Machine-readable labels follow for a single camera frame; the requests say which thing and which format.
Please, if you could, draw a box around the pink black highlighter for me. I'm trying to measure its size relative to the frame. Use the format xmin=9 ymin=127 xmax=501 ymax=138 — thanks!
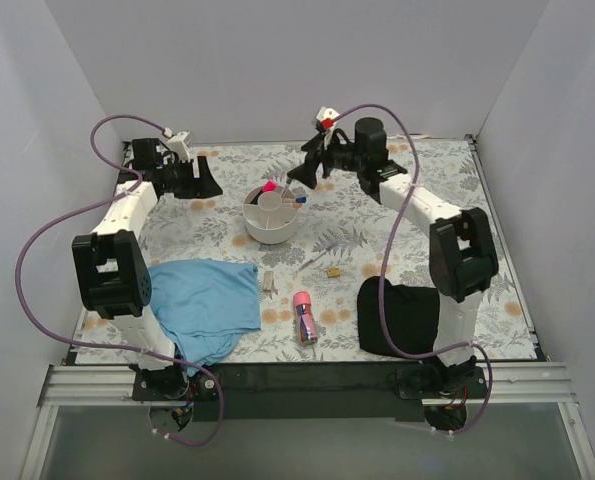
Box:
xmin=259 ymin=181 xmax=277 ymax=194

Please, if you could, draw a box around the white round divided organizer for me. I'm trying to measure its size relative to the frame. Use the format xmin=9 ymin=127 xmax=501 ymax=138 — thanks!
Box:
xmin=242 ymin=187 xmax=300 ymax=245

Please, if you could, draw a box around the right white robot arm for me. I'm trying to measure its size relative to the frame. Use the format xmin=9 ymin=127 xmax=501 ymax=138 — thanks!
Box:
xmin=287 ymin=109 xmax=499 ymax=398

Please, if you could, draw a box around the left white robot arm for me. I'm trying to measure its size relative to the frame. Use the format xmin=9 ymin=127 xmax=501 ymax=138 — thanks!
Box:
xmin=72 ymin=132 xmax=223 ymax=400

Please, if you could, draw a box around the floral patterned table mat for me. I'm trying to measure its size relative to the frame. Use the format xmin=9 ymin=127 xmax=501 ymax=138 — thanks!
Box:
xmin=74 ymin=141 xmax=538 ymax=365

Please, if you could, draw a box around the beige eraser block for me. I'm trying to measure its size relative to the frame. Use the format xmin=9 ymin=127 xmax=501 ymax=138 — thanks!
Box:
xmin=262 ymin=271 xmax=274 ymax=291

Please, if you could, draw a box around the light blue cloth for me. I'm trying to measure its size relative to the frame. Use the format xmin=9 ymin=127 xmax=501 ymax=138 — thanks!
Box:
xmin=149 ymin=259 xmax=261 ymax=376

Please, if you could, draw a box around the pink capped glue tube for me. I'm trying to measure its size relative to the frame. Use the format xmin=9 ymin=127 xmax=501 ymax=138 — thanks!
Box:
xmin=293 ymin=291 xmax=319 ymax=346

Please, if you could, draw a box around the black cloth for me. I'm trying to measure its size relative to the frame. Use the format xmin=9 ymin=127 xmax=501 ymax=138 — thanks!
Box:
xmin=357 ymin=276 xmax=440 ymax=357

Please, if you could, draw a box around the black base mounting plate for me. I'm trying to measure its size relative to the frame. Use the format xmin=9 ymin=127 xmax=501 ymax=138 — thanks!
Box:
xmin=131 ymin=361 xmax=487 ymax=422

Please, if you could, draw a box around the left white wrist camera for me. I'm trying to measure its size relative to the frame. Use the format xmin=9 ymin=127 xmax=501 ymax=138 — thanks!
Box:
xmin=164 ymin=129 xmax=193 ymax=162

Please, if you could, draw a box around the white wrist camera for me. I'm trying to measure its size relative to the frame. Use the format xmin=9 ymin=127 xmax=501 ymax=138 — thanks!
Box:
xmin=312 ymin=106 xmax=339 ymax=149
xmin=164 ymin=129 xmax=193 ymax=162

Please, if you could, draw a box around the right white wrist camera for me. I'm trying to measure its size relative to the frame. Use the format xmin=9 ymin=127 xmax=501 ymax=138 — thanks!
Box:
xmin=312 ymin=106 xmax=339 ymax=149

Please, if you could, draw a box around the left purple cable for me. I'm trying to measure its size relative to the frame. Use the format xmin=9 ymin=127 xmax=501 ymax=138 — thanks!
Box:
xmin=15 ymin=115 xmax=227 ymax=448

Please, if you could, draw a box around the aluminium frame rail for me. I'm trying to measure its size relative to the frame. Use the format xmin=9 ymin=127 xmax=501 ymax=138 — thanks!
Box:
xmin=38 ymin=362 xmax=577 ymax=406

